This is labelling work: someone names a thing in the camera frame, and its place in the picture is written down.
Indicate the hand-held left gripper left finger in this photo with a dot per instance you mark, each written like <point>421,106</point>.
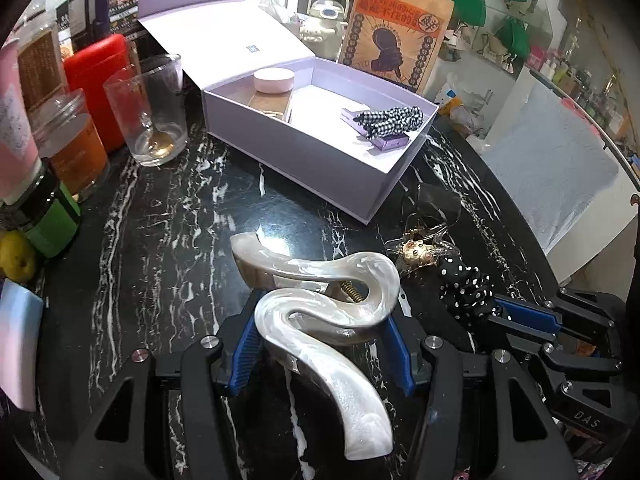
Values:
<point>245,360</point>

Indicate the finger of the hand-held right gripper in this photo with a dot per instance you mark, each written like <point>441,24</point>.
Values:
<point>530,315</point>
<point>585,400</point>

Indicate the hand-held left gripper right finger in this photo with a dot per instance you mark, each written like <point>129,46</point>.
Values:
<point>400,360</point>

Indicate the black polka-dot scrunchie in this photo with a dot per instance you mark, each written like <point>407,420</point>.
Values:
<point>465,285</point>

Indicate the pearl white hair claw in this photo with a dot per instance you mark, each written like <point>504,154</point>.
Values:
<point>320,360</point>

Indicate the lavender gift box with lid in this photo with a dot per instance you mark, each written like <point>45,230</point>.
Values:
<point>300,155</point>

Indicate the purple cosmetic box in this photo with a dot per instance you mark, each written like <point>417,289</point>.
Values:
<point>387,143</point>

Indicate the black white gingham scrunchie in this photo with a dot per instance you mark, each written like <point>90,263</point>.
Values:
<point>390,120</point>

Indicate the gold rectangular box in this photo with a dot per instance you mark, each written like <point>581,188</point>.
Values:
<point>270,105</point>

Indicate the pink round compact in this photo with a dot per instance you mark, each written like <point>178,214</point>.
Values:
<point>274,80</point>

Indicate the clear hair clip gold ornament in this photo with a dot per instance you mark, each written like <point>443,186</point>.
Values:
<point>417,252</point>

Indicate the chair with leaf-pattern cover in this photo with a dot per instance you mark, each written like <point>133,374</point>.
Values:
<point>550,170</point>

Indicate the plastic bags on floor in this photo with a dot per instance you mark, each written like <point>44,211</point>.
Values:
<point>462,105</point>

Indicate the pastel pink blue box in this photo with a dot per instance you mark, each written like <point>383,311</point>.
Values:
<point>17,340</point>

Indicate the row of bottles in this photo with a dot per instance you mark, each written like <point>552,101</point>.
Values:
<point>585,85</point>

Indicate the dark jar green label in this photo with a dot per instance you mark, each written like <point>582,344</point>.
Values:
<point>50,225</point>

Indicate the yellow fruit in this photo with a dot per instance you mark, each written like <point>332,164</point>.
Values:
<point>15,257</point>

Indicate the clear jar orange contents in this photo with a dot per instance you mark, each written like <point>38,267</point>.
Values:
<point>75,155</point>

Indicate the clear drinking glass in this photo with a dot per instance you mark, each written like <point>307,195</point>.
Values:
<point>130,110</point>

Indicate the orange printed paper bag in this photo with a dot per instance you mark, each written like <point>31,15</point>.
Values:
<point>390,35</point>

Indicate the green tote bag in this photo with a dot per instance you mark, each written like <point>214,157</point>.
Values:
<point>462,2</point>

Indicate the red canister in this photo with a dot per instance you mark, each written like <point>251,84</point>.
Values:
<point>95,75</point>

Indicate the pink panda paper cup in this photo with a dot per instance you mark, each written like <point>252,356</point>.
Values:
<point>12,125</point>

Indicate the white character water bottle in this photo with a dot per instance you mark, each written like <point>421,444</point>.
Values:
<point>325,25</point>

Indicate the crumpled plastic wrap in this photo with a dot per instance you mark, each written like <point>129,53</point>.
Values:
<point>277,10</point>

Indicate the jar with brown label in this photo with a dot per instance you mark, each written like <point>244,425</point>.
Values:
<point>42,60</point>

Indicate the black printed packet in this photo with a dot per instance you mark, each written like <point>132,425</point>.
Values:
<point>125,5</point>

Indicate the dark jar silver lid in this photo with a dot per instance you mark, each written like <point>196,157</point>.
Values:
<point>90,10</point>

